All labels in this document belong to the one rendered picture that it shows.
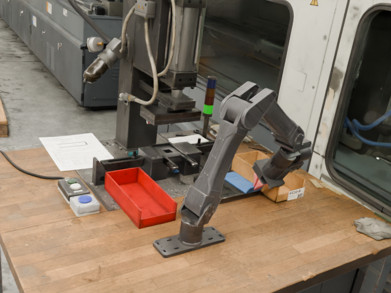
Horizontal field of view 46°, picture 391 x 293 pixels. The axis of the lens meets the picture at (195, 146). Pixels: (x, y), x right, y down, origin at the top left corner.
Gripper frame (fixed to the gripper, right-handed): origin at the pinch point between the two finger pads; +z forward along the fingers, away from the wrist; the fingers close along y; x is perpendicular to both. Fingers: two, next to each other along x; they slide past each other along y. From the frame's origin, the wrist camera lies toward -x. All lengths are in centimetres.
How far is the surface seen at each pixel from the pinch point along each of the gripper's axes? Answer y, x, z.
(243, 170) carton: 10.5, -5.6, 6.3
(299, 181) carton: -3.4, -16.0, -3.8
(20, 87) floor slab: 314, -52, 291
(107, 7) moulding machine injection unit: 283, -105, 151
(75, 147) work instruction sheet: 48, 38, 33
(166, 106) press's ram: 33.7, 20.7, -5.2
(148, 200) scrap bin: 9.1, 33.5, 9.7
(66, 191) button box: 20, 55, 13
